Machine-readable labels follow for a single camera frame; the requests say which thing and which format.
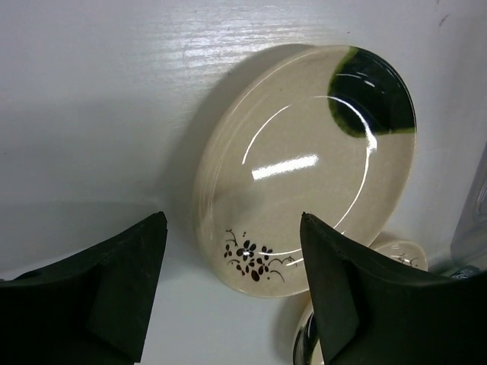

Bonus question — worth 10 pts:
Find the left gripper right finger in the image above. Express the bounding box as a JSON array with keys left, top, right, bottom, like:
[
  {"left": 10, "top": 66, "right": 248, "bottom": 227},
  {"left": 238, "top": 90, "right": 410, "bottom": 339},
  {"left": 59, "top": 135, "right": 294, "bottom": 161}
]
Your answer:
[{"left": 300, "top": 213, "right": 486, "bottom": 364}]

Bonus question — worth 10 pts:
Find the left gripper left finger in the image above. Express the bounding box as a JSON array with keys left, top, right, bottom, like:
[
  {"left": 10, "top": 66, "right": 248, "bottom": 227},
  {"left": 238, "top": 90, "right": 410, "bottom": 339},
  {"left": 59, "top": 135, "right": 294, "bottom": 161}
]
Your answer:
[{"left": 1, "top": 211, "right": 167, "bottom": 364}]

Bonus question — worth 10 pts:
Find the cream plate green patch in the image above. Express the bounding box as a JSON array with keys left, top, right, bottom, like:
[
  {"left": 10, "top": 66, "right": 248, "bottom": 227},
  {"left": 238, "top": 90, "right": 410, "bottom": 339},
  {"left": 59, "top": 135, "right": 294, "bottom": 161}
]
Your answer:
[
  {"left": 292, "top": 233, "right": 428, "bottom": 364},
  {"left": 193, "top": 45, "right": 417, "bottom": 298}
]

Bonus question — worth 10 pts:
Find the clear plastic bin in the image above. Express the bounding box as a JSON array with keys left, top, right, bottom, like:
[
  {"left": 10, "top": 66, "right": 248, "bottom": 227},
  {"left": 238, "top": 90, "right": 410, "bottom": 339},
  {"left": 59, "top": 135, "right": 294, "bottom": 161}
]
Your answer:
[{"left": 450, "top": 148, "right": 486, "bottom": 279}]

